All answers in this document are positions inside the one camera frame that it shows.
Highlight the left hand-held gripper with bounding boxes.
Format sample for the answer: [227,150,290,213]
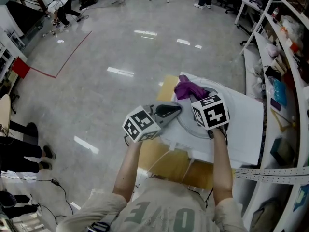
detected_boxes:
[122,102,182,144]

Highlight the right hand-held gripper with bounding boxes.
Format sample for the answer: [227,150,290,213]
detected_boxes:
[189,88,230,140]

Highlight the purple cloth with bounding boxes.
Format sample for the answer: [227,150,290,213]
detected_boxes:
[174,74,210,101]

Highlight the person's left forearm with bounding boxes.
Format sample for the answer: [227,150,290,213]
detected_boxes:
[112,137,143,204]

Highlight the person's right forearm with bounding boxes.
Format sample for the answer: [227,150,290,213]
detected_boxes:
[211,127,234,207]

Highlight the white foam board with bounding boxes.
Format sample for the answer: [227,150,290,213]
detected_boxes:
[159,72,264,166]

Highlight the white metal shelving unit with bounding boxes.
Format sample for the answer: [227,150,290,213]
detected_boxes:
[233,0,309,232]

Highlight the small purple box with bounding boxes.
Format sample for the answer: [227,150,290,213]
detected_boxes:
[270,98,282,112]

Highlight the blue plastic bag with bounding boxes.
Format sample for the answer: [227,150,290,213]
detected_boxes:
[272,78,288,107]

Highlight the teal box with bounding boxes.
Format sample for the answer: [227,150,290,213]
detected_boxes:
[269,137,292,164]

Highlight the perforated metal strip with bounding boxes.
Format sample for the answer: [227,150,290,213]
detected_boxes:
[234,166,309,185]

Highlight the pink soft item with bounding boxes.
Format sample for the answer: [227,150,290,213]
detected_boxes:
[265,43,281,57]

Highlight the person's beige printed shirt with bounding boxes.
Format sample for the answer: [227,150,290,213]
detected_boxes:
[56,177,247,232]

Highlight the grey bag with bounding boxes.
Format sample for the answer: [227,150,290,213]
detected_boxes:
[249,199,282,232]

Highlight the clear plastic bag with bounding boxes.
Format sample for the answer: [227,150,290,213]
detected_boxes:
[281,15,305,44]

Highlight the red box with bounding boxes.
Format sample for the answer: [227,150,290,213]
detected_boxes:
[11,57,31,79]

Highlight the round wooden table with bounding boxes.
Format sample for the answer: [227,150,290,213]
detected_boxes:
[0,94,13,137]

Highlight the black panel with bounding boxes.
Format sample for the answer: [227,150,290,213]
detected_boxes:
[5,0,46,38]

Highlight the white cord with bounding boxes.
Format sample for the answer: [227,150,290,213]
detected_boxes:
[146,141,194,181]

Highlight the yellow frame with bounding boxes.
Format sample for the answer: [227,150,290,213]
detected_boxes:
[271,108,297,131]

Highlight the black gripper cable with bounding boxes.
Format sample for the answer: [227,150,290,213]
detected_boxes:
[204,128,229,209]

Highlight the grey shoulder strap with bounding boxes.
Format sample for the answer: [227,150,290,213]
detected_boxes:
[87,213,118,232]

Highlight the black floor cable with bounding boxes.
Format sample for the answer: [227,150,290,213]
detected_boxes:
[0,174,74,227]

